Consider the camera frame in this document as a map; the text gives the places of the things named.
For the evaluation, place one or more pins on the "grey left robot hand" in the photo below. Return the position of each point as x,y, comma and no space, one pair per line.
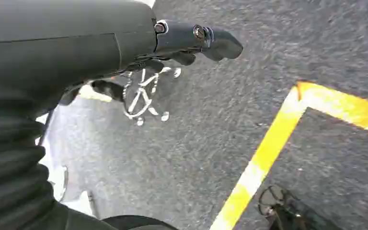
60,47

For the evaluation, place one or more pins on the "white chair base with casters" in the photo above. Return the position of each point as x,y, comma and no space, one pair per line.
141,92

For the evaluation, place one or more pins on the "ribbed grey left arm sleeve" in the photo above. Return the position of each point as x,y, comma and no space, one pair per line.
9,158

